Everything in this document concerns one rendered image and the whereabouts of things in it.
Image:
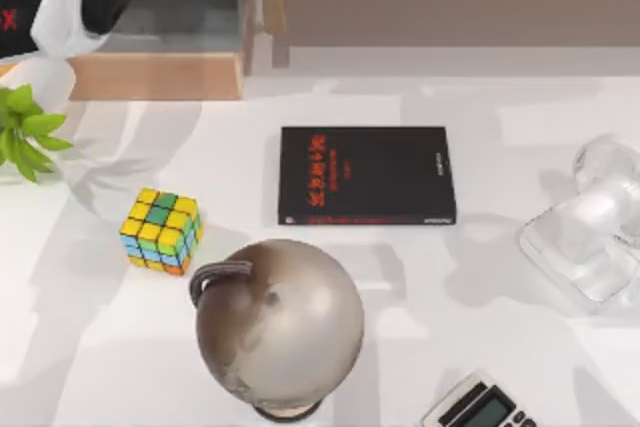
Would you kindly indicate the black book with red lettering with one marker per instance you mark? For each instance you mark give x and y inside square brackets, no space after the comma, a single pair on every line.
[365,172]

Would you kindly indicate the grey brown globe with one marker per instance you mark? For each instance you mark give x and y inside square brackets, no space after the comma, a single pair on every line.
[285,327]

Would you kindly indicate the multicoloured puzzle cube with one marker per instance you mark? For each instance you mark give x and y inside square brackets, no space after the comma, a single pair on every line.
[160,232]

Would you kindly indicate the pale wooden drawer front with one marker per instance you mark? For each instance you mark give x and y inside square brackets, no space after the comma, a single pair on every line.
[155,76]

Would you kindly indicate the wooden cupboard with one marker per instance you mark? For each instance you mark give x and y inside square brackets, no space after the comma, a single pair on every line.
[450,7]

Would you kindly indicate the grey pierced drawer inside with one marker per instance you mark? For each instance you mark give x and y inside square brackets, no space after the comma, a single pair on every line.
[185,2]

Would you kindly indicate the grey calculator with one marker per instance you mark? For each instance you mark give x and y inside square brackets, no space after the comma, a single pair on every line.
[480,404]

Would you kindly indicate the green leafy plant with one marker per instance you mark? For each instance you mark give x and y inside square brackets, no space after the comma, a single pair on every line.
[22,132]

